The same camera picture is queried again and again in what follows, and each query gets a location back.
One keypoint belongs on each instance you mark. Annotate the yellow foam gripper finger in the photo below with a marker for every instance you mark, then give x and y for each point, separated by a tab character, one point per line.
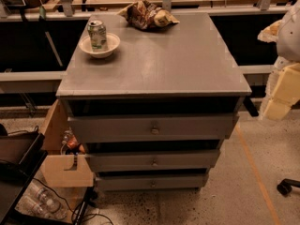
270	33
282	92

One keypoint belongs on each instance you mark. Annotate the bottom grey drawer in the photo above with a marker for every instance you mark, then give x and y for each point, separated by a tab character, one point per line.
151	182

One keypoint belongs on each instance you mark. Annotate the grey drawer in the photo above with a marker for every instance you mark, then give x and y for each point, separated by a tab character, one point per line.
136	128
151	161
151	182

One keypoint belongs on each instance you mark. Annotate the black cart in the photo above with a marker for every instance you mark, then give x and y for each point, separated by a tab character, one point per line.
20	157

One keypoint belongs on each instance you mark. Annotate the top grey drawer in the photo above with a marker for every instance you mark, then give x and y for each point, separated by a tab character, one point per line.
136	128

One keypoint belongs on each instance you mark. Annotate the green 7up soda can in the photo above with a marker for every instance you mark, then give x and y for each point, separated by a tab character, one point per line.
97	33

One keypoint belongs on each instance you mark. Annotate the grey drawer cabinet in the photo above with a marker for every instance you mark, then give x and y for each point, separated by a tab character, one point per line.
183	69

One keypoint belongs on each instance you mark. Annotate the crumpled chip bag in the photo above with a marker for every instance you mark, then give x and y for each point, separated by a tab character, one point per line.
145	15

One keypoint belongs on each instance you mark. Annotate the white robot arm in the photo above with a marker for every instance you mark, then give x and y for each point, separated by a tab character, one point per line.
288	43

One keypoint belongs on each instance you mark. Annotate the black office chair base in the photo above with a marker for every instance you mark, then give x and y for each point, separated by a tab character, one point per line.
286	186

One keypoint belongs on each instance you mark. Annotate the white paper bowl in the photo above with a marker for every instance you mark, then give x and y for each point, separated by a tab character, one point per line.
112	43

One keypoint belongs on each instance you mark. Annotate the middle grey drawer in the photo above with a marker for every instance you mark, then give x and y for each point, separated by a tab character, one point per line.
151	161

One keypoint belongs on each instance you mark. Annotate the plastic water bottle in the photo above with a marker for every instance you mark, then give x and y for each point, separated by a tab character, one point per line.
40	210
44	196

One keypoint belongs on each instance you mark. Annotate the wooden crate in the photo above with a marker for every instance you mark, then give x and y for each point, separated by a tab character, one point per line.
61	170

